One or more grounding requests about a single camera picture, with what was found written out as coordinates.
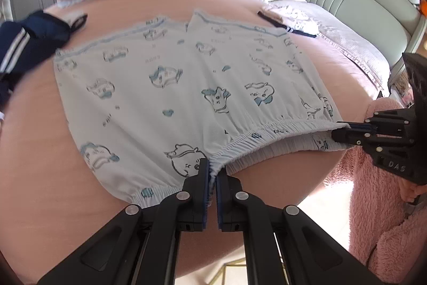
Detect white cartoon print shorts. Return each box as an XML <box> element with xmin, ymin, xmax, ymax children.
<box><xmin>53</xmin><ymin>9</ymin><xmax>349</xmax><ymax>209</ymax></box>

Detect navy white striped garment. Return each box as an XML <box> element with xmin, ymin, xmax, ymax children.
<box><xmin>0</xmin><ymin>10</ymin><xmax>72</xmax><ymax>99</ymax></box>

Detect gold wire frame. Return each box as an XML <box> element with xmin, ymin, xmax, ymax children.
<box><xmin>213</xmin><ymin>258</ymin><xmax>247</xmax><ymax>285</ymax></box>

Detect folded navy garment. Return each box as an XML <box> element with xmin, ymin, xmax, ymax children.
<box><xmin>258</xmin><ymin>11</ymin><xmax>317</xmax><ymax>38</ymax></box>

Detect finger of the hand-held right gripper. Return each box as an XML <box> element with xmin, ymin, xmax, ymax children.
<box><xmin>336</xmin><ymin>109</ymin><xmax>416</xmax><ymax>135</ymax></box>
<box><xmin>331</xmin><ymin>130</ymin><xmax>412</xmax><ymax>155</ymax></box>

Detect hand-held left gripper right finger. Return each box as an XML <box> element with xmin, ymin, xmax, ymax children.
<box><xmin>216</xmin><ymin>168</ymin><xmax>391</xmax><ymax>285</ymax></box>

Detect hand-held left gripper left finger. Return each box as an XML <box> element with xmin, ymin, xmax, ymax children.
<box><xmin>37</xmin><ymin>158</ymin><xmax>210</xmax><ymax>285</ymax></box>

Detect person's right hand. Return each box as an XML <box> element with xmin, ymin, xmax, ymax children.
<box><xmin>398</xmin><ymin>177</ymin><xmax>427</xmax><ymax>205</ymax></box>

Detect small white garment black strap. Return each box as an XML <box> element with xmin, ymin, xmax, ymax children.
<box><xmin>63</xmin><ymin>14</ymin><xmax>88</xmax><ymax>30</ymax></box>

